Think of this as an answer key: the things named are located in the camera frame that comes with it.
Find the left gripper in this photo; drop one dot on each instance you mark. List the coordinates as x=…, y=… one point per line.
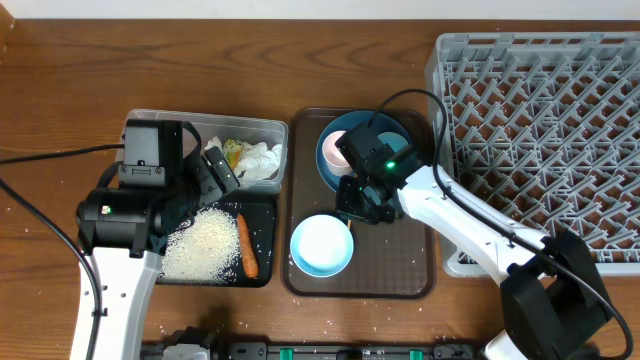
x=212, y=188

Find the grey dishwasher rack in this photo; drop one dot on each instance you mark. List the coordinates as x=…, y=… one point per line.
x=545, y=128

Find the white rice pile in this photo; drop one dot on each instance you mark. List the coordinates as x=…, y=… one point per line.
x=205, y=252

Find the white tissue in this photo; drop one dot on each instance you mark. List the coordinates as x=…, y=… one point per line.
x=258, y=162
x=214, y=142

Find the clear plastic bin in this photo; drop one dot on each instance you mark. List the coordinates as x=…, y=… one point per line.
x=248, y=130

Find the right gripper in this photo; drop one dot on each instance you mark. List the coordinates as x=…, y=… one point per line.
x=346, y=208

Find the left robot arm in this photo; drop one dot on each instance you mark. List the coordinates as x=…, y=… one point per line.
x=123, y=228

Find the black tray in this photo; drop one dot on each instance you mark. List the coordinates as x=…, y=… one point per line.
x=260, y=213

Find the orange carrot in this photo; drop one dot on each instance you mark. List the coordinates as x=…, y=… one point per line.
x=249, y=261

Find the dark blue plate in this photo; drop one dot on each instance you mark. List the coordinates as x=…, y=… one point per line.
x=407, y=123

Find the light blue cup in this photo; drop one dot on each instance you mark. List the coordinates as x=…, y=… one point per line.
x=396, y=141

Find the green yellow snack wrapper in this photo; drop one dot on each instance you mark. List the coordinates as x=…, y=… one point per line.
x=233, y=151

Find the brown serving tray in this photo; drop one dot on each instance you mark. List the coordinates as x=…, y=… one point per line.
x=394, y=261

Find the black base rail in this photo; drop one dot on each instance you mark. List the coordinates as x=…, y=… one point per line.
x=264, y=351

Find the pink cup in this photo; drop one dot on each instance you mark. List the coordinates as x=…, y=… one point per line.
x=334, y=160

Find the light blue bowl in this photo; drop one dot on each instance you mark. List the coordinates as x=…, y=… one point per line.
x=321, y=246

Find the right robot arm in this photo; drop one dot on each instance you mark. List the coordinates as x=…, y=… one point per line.
x=553, y=297

